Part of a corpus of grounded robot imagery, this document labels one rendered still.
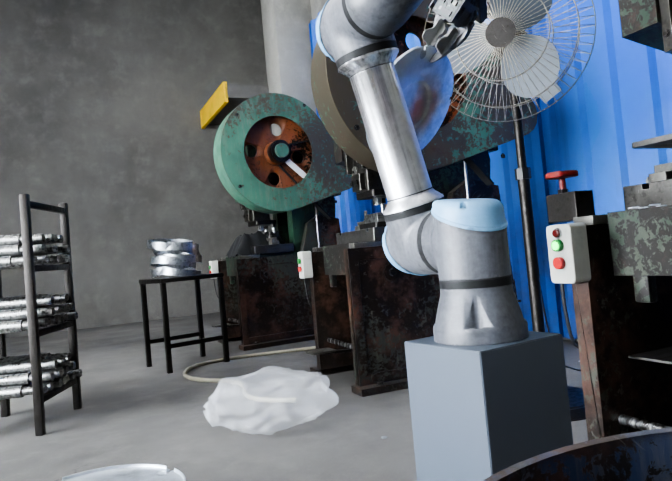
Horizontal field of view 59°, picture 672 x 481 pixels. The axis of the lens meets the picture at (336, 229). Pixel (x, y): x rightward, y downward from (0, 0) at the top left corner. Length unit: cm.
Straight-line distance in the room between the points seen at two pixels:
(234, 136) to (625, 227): 300
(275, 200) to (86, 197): 375
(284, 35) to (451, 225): 570
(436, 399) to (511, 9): 156
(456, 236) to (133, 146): 678
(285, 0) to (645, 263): 568
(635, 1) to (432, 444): 112
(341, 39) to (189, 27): 707
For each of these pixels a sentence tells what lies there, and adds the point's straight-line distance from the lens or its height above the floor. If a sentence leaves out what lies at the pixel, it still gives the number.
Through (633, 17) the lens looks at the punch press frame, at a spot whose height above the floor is 109.
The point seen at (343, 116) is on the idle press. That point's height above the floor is 114.
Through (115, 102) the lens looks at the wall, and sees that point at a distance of 768.
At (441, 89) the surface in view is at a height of 98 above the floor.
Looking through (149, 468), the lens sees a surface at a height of 24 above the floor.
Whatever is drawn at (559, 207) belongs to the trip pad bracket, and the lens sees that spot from 157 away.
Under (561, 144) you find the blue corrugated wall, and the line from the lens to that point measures 351.
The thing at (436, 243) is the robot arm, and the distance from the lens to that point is 98.
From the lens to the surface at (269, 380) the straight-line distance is 221.
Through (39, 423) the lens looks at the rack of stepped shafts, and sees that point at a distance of 270.
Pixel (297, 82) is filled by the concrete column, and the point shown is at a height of 242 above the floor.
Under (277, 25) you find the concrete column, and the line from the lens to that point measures 658.
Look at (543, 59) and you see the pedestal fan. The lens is 219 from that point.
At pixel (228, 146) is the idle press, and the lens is 402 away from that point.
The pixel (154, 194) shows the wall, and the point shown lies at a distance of 751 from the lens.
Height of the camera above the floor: 61
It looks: 2 degrees up
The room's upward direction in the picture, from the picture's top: 5 degrees counter-clockwise
